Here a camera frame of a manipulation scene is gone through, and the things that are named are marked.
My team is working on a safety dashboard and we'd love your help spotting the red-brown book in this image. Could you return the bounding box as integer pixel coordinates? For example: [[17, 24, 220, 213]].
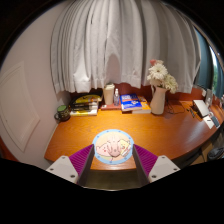
[[99, 103, 122, 111]]

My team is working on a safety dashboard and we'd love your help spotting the dark mug with green inside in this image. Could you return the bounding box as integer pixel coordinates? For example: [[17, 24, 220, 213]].
[[54, 104, 72, 123]]

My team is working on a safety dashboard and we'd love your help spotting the white power adapter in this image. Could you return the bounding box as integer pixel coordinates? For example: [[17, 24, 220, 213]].
[[203, 115, 216, 130]]

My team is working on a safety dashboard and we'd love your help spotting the yellow and black book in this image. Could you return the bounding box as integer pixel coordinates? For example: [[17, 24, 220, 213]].
[[71, 94, 103, 105]]

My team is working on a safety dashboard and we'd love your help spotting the cream tumbler with lid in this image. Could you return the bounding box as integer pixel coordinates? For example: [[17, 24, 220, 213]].
[[102, 83, 116, 106]]

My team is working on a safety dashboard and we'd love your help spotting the white vase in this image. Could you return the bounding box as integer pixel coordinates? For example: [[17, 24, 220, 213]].
[[149, 84, 168, 116]]

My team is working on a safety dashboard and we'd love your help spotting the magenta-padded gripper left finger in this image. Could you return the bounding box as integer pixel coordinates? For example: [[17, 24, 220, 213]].
[[45, 143, 96, 188]]

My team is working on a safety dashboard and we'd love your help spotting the white flower bouquet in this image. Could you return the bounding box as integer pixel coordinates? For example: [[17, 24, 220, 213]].
[[146, 59, 179, 95]]

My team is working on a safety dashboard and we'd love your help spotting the round cartoon-print mouse pad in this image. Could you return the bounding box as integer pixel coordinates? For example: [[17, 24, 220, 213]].
[[92, 129, 135, 165]]

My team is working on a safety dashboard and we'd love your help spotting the clear pump bottle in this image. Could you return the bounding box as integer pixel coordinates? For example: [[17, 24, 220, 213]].
[[113, 88, 120, 107]]

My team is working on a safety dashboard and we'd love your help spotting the blue book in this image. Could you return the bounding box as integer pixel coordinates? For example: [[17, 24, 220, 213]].
[[119, 93, 143, 112]]

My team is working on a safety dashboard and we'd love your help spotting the black cable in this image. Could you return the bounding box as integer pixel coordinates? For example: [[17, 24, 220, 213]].
[[165, 99, 196, 116]]

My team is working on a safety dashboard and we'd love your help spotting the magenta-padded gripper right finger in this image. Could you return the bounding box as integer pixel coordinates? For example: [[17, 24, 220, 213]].
[[132, 143, 181, 188]]

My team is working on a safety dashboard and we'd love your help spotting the pink computer mouse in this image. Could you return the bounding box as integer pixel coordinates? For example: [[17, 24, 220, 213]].
[[105, 134, 122, 158]]

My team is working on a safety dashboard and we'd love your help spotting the grey flat device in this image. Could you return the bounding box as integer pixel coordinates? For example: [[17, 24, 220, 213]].
[[193, 99, 211, 118]]

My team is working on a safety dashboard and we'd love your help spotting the yellow and white book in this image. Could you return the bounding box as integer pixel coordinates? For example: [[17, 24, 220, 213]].
[[69, 109, 99, 117]]

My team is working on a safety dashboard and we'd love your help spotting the dark book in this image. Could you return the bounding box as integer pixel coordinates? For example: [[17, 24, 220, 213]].
[[69, 105, 99, 112], [69, 101, 100, 108]]

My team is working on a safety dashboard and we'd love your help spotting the orange book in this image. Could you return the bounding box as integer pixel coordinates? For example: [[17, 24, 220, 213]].
[[132, 97, 152, 115]]

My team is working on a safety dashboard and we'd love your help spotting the white pleated curtain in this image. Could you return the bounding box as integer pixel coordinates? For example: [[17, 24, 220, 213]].
[[49, 0, 203, 95]]

